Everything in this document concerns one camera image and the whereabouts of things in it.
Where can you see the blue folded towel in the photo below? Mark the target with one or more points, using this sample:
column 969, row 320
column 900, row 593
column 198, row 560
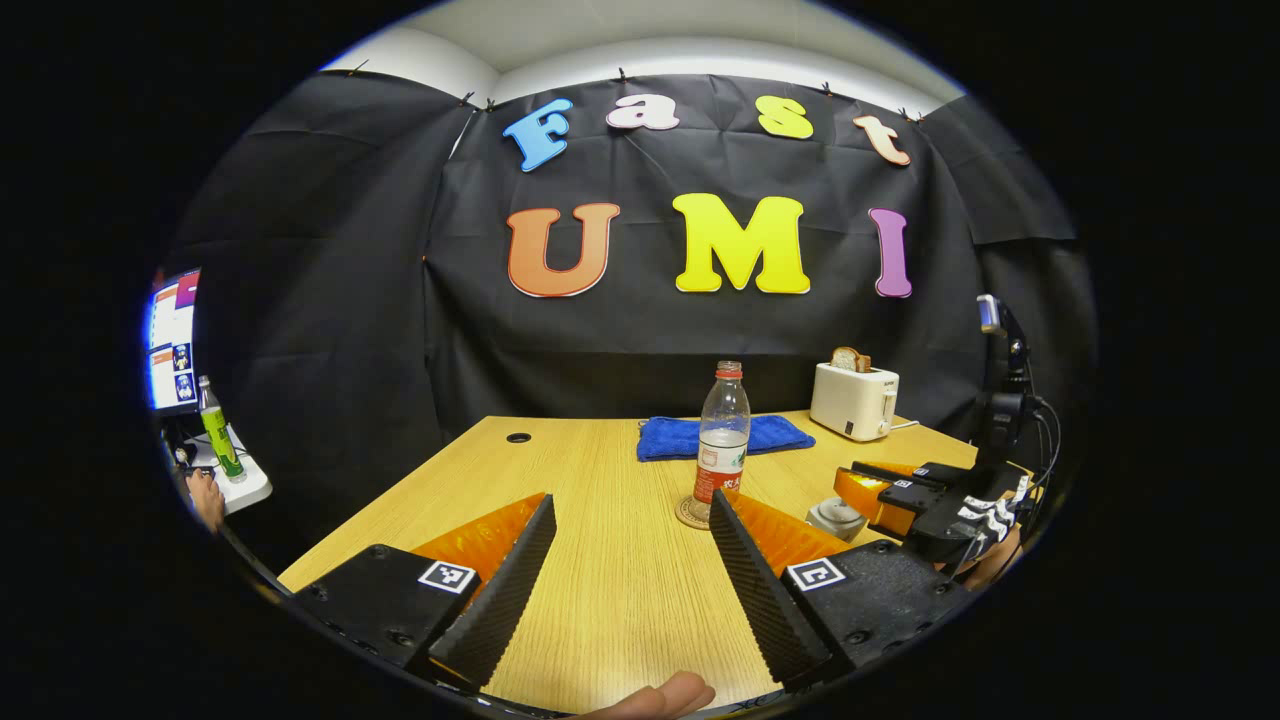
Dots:
column 665, row 440

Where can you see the computer monitor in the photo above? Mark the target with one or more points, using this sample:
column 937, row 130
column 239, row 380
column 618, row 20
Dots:
column 172, row 340

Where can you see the toast slice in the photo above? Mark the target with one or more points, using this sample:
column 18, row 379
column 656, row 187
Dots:
column 848, row 359

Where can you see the white computer desk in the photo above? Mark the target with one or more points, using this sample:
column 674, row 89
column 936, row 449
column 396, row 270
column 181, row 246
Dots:
column 250, row 490

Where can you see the white teacup lid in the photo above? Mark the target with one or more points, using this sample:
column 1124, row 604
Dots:
column 838, row 507

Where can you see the green drink bottle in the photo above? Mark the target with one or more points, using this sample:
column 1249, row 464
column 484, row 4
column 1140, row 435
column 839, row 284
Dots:
column 220, row 440

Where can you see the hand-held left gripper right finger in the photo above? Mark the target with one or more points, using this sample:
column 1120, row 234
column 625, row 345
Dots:
column 760, row 600

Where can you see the white ceramic teacup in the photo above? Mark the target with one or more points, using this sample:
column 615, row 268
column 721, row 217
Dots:
column 828, row 527

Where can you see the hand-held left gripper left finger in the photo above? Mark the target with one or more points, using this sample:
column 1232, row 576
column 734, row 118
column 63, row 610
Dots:
column 505, row 600

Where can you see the white toaster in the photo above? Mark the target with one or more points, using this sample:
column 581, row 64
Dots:
column 850, row 400

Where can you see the clear plastic water bottle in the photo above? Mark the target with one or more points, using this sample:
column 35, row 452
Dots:
column 722, row 450

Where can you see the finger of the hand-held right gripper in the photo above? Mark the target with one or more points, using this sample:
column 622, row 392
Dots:
column 900, row 468
column 870, row 500

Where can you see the round cork coaster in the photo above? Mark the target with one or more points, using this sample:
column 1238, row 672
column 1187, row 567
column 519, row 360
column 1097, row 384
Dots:
column 688, row 515

